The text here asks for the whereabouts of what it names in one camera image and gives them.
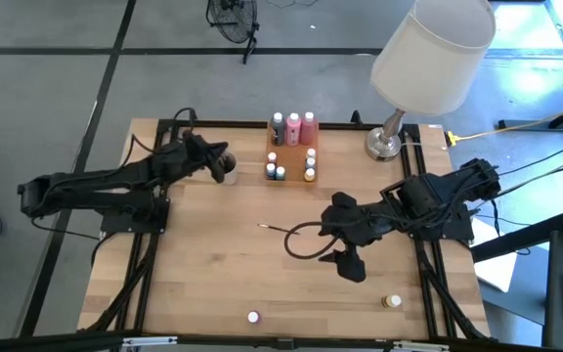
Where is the silver table lamp white shade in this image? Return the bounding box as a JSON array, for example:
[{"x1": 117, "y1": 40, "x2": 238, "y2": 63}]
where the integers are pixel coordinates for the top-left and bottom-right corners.
[{"x1": 364, "y1": 0, "x2": 498, "y2": 162}]

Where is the tall pink labelled paint bottle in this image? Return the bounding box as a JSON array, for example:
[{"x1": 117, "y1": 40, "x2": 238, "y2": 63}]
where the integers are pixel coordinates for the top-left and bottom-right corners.
[{"x1": 284, "y1": 111, "x2": 302, "y2": 147}]

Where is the black desk leg bar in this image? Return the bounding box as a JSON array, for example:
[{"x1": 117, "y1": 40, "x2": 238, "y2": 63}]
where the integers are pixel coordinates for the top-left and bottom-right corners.
[{"x1": 469, "y1": 209, "x2": 563, "y2": 264}]

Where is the coral pink paint bottle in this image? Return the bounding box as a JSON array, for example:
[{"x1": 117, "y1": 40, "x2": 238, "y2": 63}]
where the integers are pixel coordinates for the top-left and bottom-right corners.
[{"x1": 299, "y1": 110, "x2": 319, "y2": 146}]

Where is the white paper sheet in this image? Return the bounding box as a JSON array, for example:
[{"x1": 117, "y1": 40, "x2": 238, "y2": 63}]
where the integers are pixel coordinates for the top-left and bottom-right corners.
[{"x1": 470, "y1": 216, "x2": 519, "y2": 294}]

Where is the thin black paint brush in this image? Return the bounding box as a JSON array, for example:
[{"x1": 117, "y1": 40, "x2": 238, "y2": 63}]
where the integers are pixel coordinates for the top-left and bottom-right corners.
[{"x1": 257, "y1": 223, "x2": 301, "y2": 237}]

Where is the yellow hanging cable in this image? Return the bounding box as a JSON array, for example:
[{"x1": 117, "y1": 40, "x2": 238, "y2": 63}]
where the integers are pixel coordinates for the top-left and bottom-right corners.
[{"x1": 445, "y1": 100, "x2": 563, "y2": 147}]

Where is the dark grey paint bottle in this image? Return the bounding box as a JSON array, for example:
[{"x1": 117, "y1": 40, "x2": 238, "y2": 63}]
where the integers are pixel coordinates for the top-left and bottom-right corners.
[{"x1": 270, "y1": 111, "x2": 286, "y2": 147}]

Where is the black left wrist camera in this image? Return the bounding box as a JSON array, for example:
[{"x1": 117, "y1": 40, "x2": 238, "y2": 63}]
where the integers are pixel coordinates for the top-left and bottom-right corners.
[{"x1": 183, "y1": 130, "x2": 229, "y2": 157}]

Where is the black floor fan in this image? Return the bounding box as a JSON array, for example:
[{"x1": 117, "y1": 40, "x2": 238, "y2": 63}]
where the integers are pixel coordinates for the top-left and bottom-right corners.
[{"x1": 205, "y1": 0, "x2": 262, "y2": 66}]

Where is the black desk leg stand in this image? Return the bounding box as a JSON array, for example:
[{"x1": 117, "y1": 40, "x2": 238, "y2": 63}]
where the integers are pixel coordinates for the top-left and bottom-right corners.
[{"x1": 498, "y1": 91, "x2": 563, "y2": 132}]

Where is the orange plastic bin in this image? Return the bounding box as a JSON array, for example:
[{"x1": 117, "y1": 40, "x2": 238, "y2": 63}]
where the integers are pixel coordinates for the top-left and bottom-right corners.
[{"x1": 265, "y1": 120, "x2": 321, "y2": 186}]

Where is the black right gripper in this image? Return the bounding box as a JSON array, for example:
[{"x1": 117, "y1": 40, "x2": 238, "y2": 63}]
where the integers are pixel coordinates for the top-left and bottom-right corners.
[{"x1": 318, "y1": 193, "x2": 385, "y2": 284}]

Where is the white lamp cord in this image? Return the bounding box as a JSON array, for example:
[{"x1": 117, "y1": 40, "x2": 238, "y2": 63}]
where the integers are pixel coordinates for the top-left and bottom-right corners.
[{"x1": 400, "y1": 140, "x2": 450, "y2": 151}]

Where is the black aluminium frame post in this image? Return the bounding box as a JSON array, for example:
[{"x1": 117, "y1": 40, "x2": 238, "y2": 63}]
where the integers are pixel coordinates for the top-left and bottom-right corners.
[{"x1": 0, "y1": 108, "x2": 563, "y2": 352}]

